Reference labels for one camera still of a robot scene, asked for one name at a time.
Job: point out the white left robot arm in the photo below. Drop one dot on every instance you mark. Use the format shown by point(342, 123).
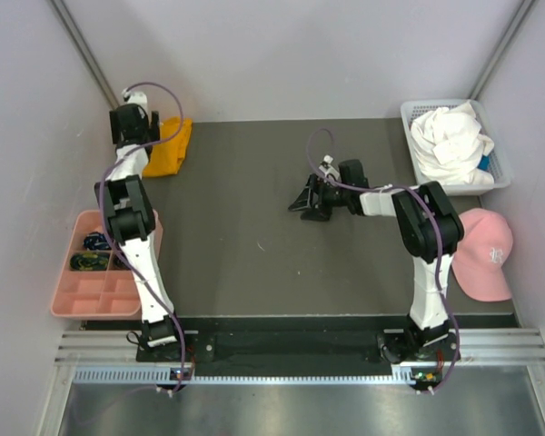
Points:
point(129, 225)

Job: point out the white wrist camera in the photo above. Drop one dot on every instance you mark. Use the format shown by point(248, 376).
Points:
point(131, 96)
point(327, 169)

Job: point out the dark rolled sock lower right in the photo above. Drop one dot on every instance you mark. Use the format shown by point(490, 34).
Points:
point(118, 264)

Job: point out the pink divided tray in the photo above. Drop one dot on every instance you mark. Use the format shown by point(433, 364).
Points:
point(108, 295)

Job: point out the yellow patterned rolled sock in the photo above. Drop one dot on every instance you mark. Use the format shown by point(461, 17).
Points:
point(89, 261)

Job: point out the aluminium frame post right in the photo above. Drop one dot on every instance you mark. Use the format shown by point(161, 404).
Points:
point(508, 35)

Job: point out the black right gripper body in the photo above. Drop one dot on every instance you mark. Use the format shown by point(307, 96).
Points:
point(334, 195)

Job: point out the dark rolled sock upper left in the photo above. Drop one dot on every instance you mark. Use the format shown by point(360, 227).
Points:
point(96, 241)

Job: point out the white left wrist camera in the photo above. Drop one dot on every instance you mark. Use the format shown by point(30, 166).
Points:
point(131, 96)

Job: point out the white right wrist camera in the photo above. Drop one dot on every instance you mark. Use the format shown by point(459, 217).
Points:
point(327, 169)

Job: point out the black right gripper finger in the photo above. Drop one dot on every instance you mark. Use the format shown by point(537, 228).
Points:
point(307, 200)
point(316, 212)

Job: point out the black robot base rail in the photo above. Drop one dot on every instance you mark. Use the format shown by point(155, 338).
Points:
point(290, 353)

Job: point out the white plastic basket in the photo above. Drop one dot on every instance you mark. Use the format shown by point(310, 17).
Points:
point(499, 167)

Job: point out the blue item in basket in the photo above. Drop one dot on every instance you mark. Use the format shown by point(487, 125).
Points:
point(484, 163)

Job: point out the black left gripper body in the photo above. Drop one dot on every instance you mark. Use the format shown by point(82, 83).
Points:
point(152, 132)

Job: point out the dark rolled sock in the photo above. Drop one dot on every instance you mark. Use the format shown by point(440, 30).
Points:
point(118, 264)
point(96, 241)

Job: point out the orange t shirt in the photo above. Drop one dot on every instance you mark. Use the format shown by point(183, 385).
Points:
point(167, 158)

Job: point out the aluminium frame post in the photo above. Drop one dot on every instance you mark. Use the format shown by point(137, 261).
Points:
point(508, 35)
point(85, 52)

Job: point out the white crumpled t shirt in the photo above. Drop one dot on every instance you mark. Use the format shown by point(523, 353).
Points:
point(450, 146)

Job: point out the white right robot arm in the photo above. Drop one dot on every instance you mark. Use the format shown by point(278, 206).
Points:
point(430, 231)

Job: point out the pink baseball cap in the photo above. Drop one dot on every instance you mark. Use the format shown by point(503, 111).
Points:
point(478, 261)

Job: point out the aluminium frame post left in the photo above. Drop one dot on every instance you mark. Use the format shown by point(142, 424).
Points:
point(85, 52)

